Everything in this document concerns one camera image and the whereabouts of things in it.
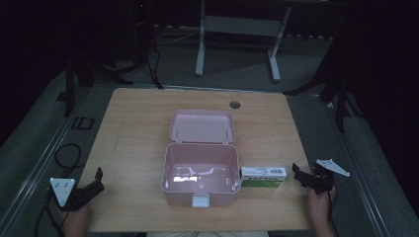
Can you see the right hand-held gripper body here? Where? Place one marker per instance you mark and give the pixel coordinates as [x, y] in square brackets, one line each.
[324, 174]

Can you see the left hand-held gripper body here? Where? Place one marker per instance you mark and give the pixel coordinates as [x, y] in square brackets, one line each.
[67, 194]

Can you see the white and green medicine box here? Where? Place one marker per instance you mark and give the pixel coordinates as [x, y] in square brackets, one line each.
[263, 176]

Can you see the pink plastic storage box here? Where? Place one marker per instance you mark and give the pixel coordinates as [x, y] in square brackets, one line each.
[201, 158]

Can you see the person's right hand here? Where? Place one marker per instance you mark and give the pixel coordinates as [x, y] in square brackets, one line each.
[318, 205]

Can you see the black tripod stand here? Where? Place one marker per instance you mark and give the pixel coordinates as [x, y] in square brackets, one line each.
[89, 72]
[332, 89]

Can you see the round table grommet hole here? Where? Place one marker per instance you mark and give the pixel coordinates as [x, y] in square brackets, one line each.
[234, 105]

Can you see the white metal table frame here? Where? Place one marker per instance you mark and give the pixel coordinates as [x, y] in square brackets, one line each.
[242, 31]

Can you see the person's left hand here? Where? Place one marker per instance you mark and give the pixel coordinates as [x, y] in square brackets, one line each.
[76, 220]

